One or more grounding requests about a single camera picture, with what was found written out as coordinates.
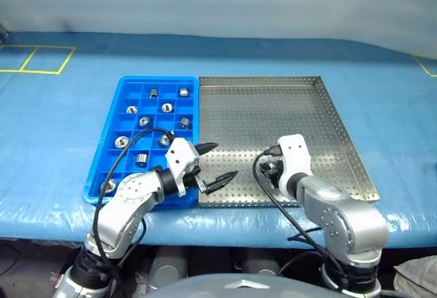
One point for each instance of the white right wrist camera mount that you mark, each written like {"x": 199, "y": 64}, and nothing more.
{"x": 293, "y": 154}

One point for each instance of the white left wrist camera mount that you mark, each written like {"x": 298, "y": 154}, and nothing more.
{"x": 179, "y": 154}

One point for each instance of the grey crumpled cloth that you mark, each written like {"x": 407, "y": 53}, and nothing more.
{"x": 418, "y": 277}

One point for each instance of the grey rounded housing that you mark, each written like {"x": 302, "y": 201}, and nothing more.
{"x": 263, "y": 264}
{"x": 167, "y": 270}

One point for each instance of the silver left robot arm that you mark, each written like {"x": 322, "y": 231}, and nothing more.
{"x": 126, "y": 205}

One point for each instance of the grey robot torso with logo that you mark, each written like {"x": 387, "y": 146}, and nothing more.
{"x": 239, "y": 287}

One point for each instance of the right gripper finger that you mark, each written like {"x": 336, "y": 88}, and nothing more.
{"x": 272, "y": 180}
{"x": 264, "y": 167}

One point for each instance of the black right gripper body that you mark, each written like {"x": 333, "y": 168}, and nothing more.
{"x": 278, "y": 173}

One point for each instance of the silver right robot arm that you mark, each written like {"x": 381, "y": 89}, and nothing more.
{"x": 341, "y": 216}

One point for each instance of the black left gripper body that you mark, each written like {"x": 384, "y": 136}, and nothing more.
{"x": 193, "y": 179}

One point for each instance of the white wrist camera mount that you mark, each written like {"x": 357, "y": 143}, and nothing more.
{"x": 179, "y": 154}
{"x": 293, "y": 154}

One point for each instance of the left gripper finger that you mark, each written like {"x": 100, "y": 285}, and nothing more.
{"x": 222, "y": 180}
{"x": 206, "y": 148}

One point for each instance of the blue compartment tray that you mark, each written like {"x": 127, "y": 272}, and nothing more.
{"x": 134, "y": 87}

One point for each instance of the perforated metal tray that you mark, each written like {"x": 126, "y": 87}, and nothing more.
{"x": 256, "y": 113}

